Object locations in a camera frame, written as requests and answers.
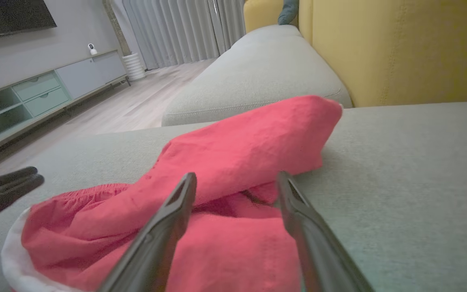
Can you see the long beige TV cabinet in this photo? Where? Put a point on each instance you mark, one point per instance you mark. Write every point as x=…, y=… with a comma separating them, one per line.
x=75, y=75

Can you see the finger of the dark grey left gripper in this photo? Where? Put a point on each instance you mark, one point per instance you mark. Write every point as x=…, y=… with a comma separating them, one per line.
x=2, y=182
x=2, y=200

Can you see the grey and yellow sofa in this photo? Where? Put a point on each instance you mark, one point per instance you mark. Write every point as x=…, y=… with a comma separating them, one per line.
x=399, y=182

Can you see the white ribbed floor vase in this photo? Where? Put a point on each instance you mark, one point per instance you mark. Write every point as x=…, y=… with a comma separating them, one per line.
x=134, y=67

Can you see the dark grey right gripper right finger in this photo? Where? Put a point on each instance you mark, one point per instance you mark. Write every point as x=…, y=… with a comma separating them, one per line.
x=322, y=251

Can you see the grey pleated curtain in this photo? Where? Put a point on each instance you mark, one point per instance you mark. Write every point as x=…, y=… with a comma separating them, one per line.
x=231, y=20
x=168, y=28

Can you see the red shorts with white trim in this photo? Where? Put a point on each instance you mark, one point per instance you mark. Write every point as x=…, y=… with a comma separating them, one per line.
x=237, y=150

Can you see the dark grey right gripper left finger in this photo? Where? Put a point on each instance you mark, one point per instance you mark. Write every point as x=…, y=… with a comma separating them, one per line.
x=156, y=243

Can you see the teal throw cushion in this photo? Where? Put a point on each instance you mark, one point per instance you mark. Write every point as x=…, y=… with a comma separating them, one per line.
x=289, y=11

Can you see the black wall television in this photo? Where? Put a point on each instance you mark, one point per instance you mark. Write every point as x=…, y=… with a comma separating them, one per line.
x=10, y=16

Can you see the small white security camera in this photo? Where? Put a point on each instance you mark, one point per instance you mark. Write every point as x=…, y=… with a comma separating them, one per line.
x=92, y=49

